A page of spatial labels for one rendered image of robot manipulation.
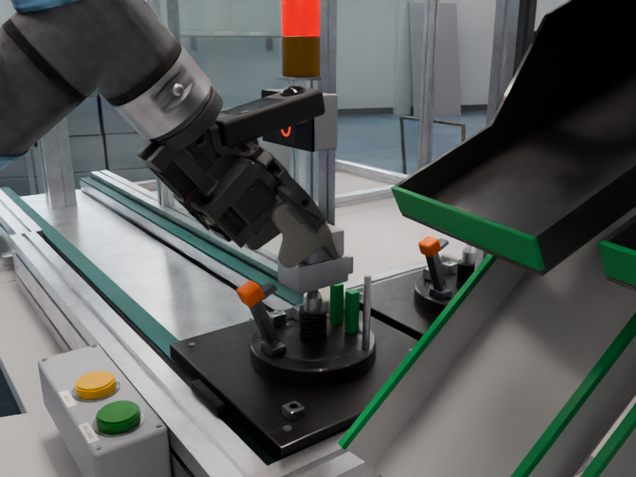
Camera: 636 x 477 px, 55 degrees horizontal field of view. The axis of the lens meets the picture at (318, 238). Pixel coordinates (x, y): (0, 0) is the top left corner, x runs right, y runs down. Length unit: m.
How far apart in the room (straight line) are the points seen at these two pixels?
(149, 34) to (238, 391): 0.35
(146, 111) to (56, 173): 1.12
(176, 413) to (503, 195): 0.38
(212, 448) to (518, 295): 0.29
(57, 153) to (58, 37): 1.14
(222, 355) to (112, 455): 0.17
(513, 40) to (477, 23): 12.48
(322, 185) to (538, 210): 0.51
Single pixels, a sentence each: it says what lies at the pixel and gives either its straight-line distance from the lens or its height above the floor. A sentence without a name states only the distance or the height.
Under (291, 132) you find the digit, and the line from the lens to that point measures 0.82.
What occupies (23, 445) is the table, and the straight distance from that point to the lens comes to 0.82.
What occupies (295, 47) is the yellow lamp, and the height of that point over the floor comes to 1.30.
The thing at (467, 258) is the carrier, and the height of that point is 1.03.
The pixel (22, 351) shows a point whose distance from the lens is 1.04.
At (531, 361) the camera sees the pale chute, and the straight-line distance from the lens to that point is 0.47.
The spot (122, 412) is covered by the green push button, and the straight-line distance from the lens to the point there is 0.63.
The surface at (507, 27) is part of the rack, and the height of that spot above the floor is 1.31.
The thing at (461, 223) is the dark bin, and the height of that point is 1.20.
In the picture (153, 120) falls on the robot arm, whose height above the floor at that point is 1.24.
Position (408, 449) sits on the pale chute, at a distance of 0.49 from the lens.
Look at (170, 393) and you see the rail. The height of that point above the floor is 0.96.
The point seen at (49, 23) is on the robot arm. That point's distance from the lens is 0.49.
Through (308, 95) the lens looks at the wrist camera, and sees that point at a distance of 0.59.
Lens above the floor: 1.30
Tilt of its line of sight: 18 degrees down
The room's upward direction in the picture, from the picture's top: straight up
